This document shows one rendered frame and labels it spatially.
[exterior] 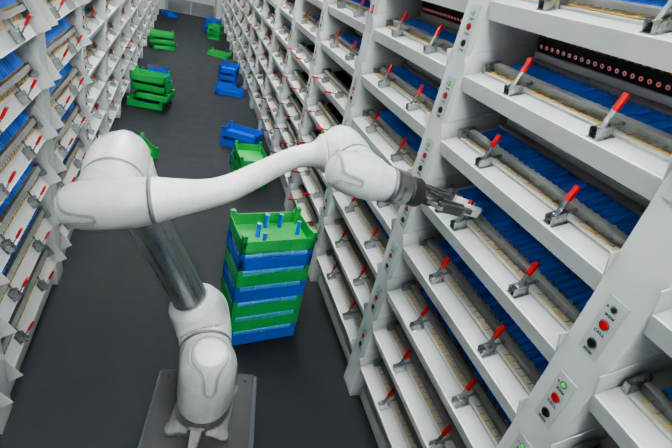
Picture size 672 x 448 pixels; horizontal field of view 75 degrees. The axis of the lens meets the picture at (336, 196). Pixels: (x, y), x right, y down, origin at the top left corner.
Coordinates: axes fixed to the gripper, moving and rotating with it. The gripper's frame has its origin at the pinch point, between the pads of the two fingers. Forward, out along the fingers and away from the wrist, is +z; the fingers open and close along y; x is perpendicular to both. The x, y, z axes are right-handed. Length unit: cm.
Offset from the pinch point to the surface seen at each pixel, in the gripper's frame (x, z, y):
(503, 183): 11.9, -2.9, 9.4
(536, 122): 27.6, -7.5, 12.5
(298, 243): -53, -17, -50
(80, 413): -117, -77, -22
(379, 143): -7, 1, -59
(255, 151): -85, -2, -217
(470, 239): -6.3, 1.6, 5.9
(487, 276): -8.5, -0.6, 18.9
